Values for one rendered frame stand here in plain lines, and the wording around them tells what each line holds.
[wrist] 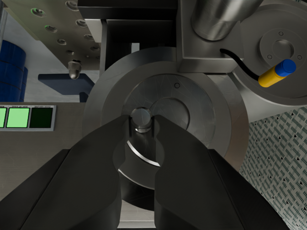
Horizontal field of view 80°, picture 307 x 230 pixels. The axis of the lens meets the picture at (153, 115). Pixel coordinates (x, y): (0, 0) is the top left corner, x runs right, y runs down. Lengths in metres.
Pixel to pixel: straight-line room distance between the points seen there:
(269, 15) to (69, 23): 0.34
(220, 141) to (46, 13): 0.37
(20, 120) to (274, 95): 0.56
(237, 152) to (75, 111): 0.45
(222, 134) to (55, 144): 0.45
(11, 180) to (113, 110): 0.47
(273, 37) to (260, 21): 0.02
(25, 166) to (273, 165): 0.54
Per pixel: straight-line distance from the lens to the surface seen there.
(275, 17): 0.26
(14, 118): 0.61
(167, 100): 0.15
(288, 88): 0.23
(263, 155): 0.37
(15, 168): 0.60
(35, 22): 0.46
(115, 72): 0.18
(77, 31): 0.45
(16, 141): 0.60
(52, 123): 0.55
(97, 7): 0.20
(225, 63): 0.17
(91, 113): 0.17
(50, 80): 2.17
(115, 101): 0.17
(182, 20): 0.17
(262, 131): 0.37
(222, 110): 0.17
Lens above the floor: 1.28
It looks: 12 degrees down
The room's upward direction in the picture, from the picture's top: 180 degrees clockwise
